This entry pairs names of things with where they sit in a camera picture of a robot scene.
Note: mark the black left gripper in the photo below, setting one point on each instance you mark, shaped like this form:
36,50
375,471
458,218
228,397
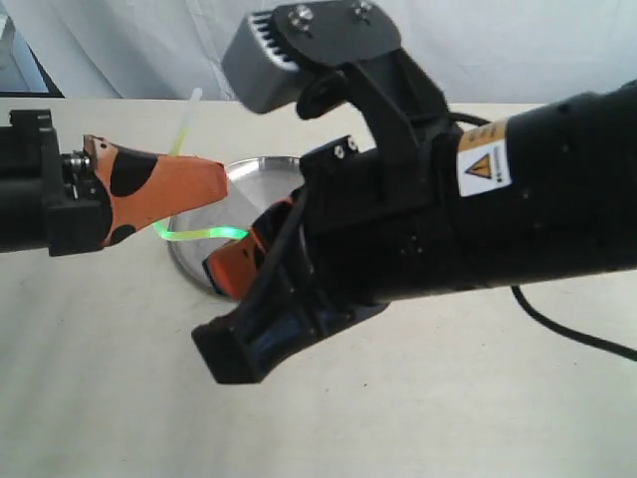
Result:
80,201

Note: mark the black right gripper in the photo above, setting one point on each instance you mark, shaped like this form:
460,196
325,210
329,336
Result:
333,253

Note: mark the thin green straw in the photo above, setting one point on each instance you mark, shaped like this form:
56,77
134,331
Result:
188,194

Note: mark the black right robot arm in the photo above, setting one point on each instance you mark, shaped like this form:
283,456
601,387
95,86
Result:
543,195

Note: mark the round silver metal plate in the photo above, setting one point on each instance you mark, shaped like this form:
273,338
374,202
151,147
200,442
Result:
254,184

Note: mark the white softbox panel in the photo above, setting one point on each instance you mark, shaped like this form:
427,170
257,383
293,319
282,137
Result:
20,73

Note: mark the white backdrop cloth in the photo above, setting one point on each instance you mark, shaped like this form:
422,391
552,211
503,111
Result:
476,51

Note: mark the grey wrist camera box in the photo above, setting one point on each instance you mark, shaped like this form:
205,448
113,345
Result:
262,77

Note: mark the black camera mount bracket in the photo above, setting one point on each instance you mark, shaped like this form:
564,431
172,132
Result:
358,74

